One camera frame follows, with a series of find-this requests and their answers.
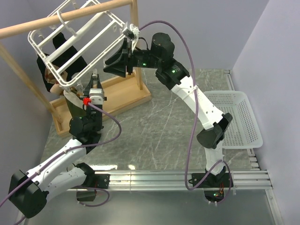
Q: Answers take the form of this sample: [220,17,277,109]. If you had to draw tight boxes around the black hanging garment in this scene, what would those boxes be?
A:
[37,32,87,95]

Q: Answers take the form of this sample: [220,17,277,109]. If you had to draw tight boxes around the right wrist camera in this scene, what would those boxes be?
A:
[122,22,140,50]

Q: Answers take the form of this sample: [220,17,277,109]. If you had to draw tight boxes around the white plastic clip hanger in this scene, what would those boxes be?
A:
[28,11,125,89]

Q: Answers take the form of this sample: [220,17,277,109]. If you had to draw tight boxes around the patterned striped underwear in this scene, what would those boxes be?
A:
[44,68,83,97]

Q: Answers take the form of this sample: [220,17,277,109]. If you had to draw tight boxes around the aluminium mounting rail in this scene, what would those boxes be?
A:
[15,170,274,225]

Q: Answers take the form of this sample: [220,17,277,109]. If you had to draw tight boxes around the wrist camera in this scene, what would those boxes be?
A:
[83,88,105,105]
[122,22,140,50]

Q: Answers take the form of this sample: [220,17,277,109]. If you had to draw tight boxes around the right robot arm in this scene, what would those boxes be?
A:
[104,33,233,188]

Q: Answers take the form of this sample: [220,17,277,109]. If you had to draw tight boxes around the wooden drying rack frame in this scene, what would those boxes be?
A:
[0,0,151,137]

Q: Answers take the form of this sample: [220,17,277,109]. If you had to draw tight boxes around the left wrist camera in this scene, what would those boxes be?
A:
[83,88,105,105]

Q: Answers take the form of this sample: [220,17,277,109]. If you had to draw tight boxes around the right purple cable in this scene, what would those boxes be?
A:
[138,20,234,206]

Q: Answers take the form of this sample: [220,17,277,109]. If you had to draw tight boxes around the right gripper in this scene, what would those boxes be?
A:
[103,39,161,80]

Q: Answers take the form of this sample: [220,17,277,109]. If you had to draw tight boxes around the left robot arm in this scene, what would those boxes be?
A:
[6,74,106,218]

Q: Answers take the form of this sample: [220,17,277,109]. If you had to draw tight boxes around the white plastic basket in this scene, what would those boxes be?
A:
[204,90,263,150]

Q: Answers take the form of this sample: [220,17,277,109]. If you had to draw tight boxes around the olive green underwear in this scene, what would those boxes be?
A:
[63,90,86,117]

